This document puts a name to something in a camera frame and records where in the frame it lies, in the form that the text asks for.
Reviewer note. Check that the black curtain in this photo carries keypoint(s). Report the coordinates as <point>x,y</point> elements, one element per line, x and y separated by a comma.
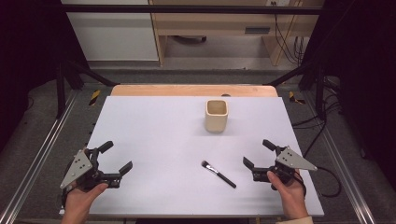
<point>364,77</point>
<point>28,62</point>

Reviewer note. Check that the person's left hand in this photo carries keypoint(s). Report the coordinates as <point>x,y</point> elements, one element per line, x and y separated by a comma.
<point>77,205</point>

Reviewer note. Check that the person's right hand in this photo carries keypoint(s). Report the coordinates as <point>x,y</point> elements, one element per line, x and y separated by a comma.
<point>292,199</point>

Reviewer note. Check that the beige square cup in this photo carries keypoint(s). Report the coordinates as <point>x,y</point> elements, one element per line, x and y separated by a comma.
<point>216,124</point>

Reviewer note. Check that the black braced frame post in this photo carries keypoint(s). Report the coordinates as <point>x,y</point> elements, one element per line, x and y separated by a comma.
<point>319,93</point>
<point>60,93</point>

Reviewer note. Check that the wooden table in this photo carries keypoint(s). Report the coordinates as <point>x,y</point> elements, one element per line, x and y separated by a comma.
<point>174,90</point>

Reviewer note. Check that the yellow black tape strip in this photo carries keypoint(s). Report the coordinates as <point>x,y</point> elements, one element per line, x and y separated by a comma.
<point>95,97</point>
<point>292,97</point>

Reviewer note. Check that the aluminium rail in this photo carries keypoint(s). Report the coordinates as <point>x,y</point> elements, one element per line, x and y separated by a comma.
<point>342,161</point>
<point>40,155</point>

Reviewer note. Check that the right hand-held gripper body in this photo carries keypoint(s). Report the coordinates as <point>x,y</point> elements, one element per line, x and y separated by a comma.
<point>292,160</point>

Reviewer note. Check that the light wooden desk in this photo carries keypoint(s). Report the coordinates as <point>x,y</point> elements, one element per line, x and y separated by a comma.
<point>214,23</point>

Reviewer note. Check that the black makeup brush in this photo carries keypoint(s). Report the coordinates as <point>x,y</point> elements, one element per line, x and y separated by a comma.
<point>222,178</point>

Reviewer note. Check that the white cabinet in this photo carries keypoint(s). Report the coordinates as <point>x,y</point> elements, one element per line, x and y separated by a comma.
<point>115,37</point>

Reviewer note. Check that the white board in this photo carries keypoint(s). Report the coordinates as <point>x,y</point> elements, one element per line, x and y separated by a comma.
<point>162,140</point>

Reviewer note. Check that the black horizontal frame bar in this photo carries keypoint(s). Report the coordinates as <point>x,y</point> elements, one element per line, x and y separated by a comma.
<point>186,9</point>

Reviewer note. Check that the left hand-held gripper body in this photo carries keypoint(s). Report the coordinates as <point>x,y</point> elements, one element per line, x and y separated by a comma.
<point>76,168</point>

